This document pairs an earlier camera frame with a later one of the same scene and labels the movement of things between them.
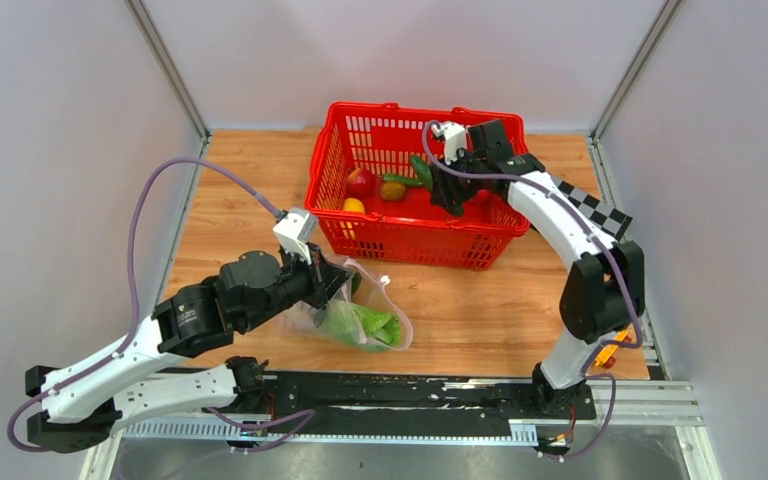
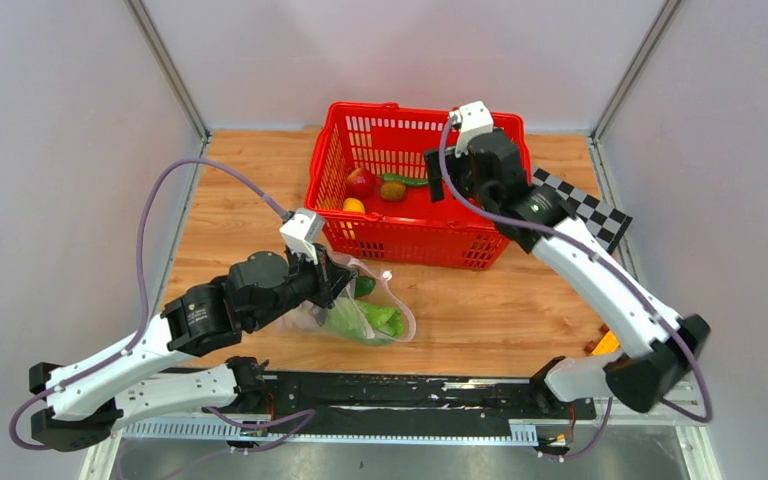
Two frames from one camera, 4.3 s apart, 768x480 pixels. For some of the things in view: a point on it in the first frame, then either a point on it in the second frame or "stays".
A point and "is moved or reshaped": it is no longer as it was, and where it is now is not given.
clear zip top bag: x=366 y=312 stays
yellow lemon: x=353 y=204 stays
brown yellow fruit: x=392 y=191 stays
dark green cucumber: x=356 y=279 is moved or reshaped
